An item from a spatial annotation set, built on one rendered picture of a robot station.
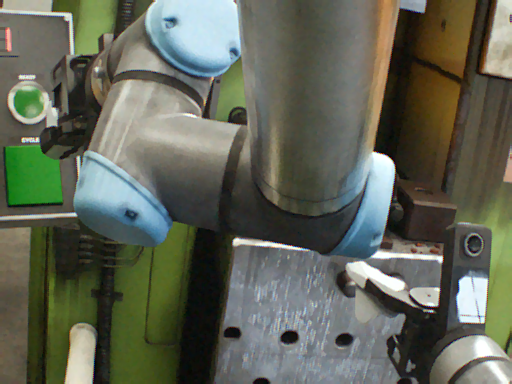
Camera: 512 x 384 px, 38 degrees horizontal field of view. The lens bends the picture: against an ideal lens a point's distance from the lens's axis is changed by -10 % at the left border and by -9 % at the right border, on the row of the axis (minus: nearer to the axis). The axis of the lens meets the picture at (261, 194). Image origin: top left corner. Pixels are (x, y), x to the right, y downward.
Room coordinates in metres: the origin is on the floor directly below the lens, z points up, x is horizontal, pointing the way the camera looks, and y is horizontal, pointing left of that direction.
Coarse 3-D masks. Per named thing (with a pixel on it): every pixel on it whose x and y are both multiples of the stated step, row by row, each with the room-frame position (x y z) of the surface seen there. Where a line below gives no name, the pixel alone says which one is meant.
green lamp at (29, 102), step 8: (24, 88) 0.92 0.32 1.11; (32, 88) 0.92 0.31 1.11; (16, 96) 0.91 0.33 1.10; (24, 96) 0.91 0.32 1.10; (32, 96) 0.92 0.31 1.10; (40, 96) 0.93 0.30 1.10; (16, 104) 0.90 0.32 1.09; (24, 104) 0.91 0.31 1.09; (32, 104) 0.91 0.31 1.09; (40, 104) 0.92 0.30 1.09; (24, 112) 0.90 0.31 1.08; (32, 112) 0.91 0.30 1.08; (40, 112) 0.92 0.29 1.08
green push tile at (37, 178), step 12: (12, 156) 0.86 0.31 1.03; (24, 156) 0.87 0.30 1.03; (36, 156) 0.88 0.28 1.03; (12, 168) 0.86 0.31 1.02; (24, 168) 0.87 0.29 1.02; (36, 168) 0.88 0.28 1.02; (48, 168) 0.89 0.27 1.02; (12, 180) 0.85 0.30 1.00; (24, 180) 0.86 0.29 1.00; (36, 180) 0.87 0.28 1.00; (48, 180) 0.88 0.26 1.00; (60, 180) 0.89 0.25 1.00; (12, 192) 0.84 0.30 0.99; (24, 192) 0.85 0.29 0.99; (36, 192) 0.86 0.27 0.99; (48, 192) 0.87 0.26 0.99; (60, 192) 0.88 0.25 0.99; (12, 204) 0.84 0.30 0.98; (24, 204) 0.85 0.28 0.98; (36, 204) 0.86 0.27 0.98; (48, 204) 0.87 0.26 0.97
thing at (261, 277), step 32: (224, 256) 1.08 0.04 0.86; (256, 256) 1.03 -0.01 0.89; (288, 256) 1.04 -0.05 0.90; (320, 256) 1.05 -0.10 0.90; (384, 256) 1.07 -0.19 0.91; (416, 256) 1.08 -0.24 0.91; (224, 288) 1.04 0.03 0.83; (256, 288) 1.03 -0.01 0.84; (288, 288) 1.04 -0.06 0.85; (320, 288) 1.05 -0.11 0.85; (192, 320) 1.51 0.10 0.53; (224, 320) 1.03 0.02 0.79; (256, 320) 1.04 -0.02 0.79; (192, 352) 1.38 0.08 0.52; (224, 352) 1.03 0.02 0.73; (256, 352) 1.04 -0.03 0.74; (288, 352) 1.05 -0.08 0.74; (320, 352) 1.06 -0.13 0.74; (352, 352) 1.07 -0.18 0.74; (384, 352) 1.08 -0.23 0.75
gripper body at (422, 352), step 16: (416, 288) 0.72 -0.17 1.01; (432, 288) 0.73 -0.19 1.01; (416, 304) 0.69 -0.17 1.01; (432, 304) 0.69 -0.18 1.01; (416, 320) 0.68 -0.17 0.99; (432, 320) 0.67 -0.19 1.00; (400, 336) 0.73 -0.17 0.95; (416, 336) 0.67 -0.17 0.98; (432, 336) 0.67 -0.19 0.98; (448, 336) 0.62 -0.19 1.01; (464, 336) 0.62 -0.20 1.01; (400, 352) 0.69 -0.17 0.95; (416, 352) 0.67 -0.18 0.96; (432, 352) 0.62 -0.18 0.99; (400, 368) 0.68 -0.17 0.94; (416, 368) 0.68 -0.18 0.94
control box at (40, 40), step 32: (0, 32) 0.93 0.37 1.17; (32, 32) 0.96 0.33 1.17; (64, 32) 0.99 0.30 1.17; (0, 64) 0.92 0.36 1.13; (32, 64) 0.94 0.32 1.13; (0, 96) 0.90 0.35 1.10; (0, 128) 0.88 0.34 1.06; (32, 128) 0.90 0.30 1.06; (0, 160) 0.86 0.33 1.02; (64, 160) 0.91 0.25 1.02; (0, 192) 0.84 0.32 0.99; (64, 192) 0.89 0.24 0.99; (0, 224) 0.85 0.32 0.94; (32, 224) 0.89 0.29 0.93; (64, 224) 0.94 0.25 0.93
